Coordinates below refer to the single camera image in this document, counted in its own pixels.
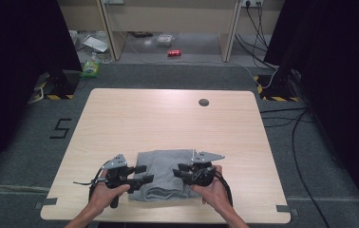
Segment grey tape strip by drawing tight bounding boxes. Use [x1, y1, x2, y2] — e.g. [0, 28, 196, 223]
[275, 204, 299, 218]

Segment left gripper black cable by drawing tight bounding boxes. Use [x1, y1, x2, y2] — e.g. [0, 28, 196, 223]
[72, 160, 113, 201]

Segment long black floor cable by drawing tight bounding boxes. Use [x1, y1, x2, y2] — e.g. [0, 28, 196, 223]
[291, 108, 324, 228]

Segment green packet on floor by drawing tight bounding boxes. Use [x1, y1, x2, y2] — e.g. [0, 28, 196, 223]
[80, 51, 102, 79]

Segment dark flat thing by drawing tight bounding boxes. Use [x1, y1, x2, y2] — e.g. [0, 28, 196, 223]
[132, 31, 154, 39]

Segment person's right hand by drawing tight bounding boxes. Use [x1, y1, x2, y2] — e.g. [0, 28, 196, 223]
[189, 164, 233, 212]

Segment grey shorts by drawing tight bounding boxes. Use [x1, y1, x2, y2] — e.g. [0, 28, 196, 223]
[128, 148, 208, 203]

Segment person's left hand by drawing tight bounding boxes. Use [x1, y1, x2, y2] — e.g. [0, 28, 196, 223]
[88, 170, 131, 211]

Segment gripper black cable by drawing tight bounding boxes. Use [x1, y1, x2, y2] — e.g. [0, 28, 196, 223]
[213, 170, 235, 207]
[72, 160, 113, 201]

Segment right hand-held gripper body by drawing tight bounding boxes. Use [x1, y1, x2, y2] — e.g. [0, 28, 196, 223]
[187, 149, 226, 187]

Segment black curtain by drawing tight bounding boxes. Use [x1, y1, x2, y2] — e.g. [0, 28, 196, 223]
[0, 0, 83, 188]
[264, 0, 359, 219]

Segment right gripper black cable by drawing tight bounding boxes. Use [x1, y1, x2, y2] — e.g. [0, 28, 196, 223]
[213, 170, 235, 207]

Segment thin white floor cable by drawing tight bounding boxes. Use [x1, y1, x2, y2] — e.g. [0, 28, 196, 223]
[229, 61, 278, 90]

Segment thick white cable loop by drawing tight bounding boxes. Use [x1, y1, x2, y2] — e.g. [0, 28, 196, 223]
[27, 86, 45, 105]

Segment black floor cables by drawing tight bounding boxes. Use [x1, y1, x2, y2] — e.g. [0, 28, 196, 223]
[259, 107, 315, 129]

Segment black socket cables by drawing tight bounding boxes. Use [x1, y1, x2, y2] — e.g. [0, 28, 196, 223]
[234, 3, 278, 71]

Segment white plastic sheet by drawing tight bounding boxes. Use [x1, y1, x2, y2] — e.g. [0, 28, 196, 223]
[82, 35, 110, 54]

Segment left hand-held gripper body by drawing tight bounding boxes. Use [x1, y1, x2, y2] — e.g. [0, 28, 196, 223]
[96, 153, 138, 209]

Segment black striped stand base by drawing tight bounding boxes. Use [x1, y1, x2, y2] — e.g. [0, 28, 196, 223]
[43, 69, 81, 101]
[253, 74, 300, 103]

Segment clear plastic container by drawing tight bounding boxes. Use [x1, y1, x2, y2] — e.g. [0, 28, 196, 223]
[156, 33, 175, 46]

